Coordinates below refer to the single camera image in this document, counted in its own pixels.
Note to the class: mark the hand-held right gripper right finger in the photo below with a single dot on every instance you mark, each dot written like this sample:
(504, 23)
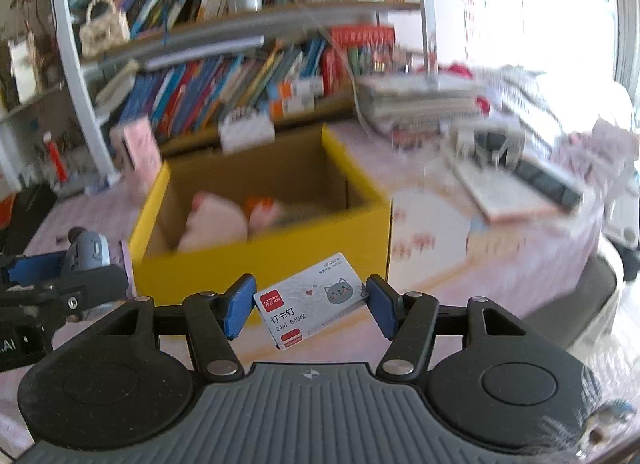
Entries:
(382, 311)

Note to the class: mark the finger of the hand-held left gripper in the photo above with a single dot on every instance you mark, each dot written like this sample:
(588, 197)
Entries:
(75, 301)
(35, 268)

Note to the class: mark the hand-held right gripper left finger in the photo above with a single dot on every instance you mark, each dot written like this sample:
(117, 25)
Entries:
(240, 311)

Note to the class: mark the grey-blue toy car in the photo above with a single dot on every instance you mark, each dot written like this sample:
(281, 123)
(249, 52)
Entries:
(90, 251)

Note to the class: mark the yellow cardboard box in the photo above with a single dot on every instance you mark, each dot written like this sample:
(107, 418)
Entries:
(260, 259)

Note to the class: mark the small white staple box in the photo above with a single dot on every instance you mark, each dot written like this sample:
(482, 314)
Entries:
(310, 301)

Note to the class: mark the black flat object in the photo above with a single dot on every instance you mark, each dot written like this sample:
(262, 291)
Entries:
(27, 219)

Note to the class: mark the pink checked tablecloth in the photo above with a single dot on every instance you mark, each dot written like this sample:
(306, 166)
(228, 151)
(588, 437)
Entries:
(440, 254)

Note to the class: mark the large pink plush pig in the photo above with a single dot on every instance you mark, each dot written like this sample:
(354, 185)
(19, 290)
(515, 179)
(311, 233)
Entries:
(215, 224)

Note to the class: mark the small pink plush toy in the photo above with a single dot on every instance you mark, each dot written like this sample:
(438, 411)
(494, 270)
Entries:
(262, 214)

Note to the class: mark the red pen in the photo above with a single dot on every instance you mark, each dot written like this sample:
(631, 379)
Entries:
(52, 156)

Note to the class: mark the pink cylinder humidifier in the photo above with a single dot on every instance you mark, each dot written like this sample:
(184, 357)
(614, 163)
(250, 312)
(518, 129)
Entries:
(140, 153)

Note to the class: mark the white metal bookshelf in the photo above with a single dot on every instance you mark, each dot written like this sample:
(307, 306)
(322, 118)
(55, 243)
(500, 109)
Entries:
(85, 108)

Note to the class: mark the open notebook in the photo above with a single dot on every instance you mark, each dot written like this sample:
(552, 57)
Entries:
(505, 189)

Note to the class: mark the white quilted purse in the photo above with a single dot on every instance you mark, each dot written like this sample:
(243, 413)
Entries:
(247, 131)

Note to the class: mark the black chair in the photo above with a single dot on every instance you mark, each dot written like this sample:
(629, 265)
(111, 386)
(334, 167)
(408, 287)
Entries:
(580, 294)

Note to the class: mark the orange and white box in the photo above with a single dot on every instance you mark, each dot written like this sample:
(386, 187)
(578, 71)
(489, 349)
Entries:
(292, 106)
(302, 87)

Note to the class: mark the stack of magazines and papers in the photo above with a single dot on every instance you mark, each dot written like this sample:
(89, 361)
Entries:
(420, 101)

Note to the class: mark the row of blue and red books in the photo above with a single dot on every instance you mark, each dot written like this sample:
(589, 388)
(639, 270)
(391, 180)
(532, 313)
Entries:
(210, 88)

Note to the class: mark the cream quilted purse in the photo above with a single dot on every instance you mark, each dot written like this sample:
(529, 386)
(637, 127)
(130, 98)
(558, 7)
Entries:
(104, 31)

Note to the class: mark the white blanket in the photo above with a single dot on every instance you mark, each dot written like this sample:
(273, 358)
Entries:
(550, 108)

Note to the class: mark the white round jar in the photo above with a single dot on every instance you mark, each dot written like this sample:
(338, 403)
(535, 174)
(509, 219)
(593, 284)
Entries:
(253, 0)

